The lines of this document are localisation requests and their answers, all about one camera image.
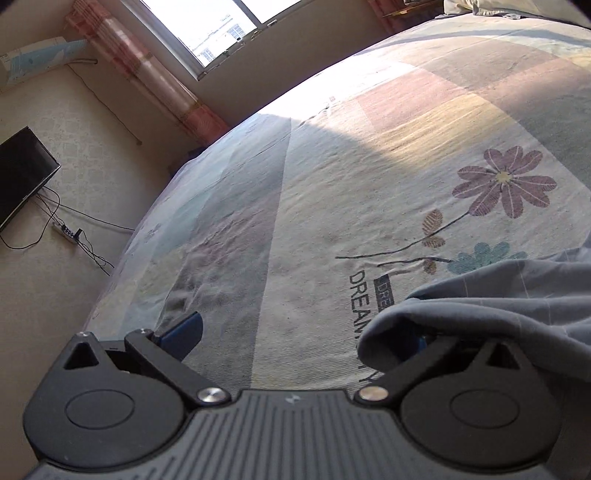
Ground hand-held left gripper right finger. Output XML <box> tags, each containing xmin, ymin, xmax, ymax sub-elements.
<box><xmin>354</xmin><ymin>335</ymin><xmax>536</xmax><ymax>409</ymax></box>

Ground wall air conditioner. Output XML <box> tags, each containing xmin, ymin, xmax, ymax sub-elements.
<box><xmin>0</xmin><ymin>38</ymin><xmax>98</xmax><ymax>86</ymax></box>

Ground grey pants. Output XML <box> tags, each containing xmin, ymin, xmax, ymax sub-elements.
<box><xmin>358</xmin><ymin>247</ymin><xmax>591</xmax><ymax>402</ymax></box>

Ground thin air conditioner cable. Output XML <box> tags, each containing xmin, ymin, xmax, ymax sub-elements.
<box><xmin>68</xmin><ymin>64</ymin><xmax>142</xmax><ymax>147</ymax></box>

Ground window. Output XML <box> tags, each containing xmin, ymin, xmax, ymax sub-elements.
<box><xmin>122</xmin><ymin>0</ymin><xmax>370</xmax><ymax>81</ymax></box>

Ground white power strip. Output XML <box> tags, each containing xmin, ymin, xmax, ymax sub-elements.
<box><xmin>52</xmin><ymin>222</ymin><xmax>84</xmax><ymax>243</ymax></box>

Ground pink checked curtain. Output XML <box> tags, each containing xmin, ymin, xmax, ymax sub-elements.
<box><xmin>367</xmin><ymin>0</ymin><xmax>398</xmax><ymax>19</ymax></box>
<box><xmin>65</xmin><ymin>0</ymin><xmax>229</xmax><ymax>139</ymax></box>

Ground wall power strip with cables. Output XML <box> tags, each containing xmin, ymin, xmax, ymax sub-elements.
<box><xmin>0</xmin><ymin>187</ymin><xmax>136</xmax><ymax>278</ymax></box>

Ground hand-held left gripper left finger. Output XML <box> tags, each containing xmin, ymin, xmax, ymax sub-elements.
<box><xmin>60</xmin><ymin>313</ymin><xmax>232</xmax><ymax>409</ymax></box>

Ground beige printed pillow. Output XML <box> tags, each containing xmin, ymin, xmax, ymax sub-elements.
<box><xmin>443</xmin><ymin>0</ymin><xmax>529</xmax><ymax>20</ymax></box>

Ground bed with patterned sheet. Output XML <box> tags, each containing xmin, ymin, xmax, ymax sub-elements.
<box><xmin>85</xmin><ymin>11</ymin><xmax>591</xmax><ymax>398</ymax></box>

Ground black television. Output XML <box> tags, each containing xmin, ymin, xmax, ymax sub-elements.
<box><xmin>0</xmin><ymin>127</ymin><xmax>62</xmax><ymax>232</ymax></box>

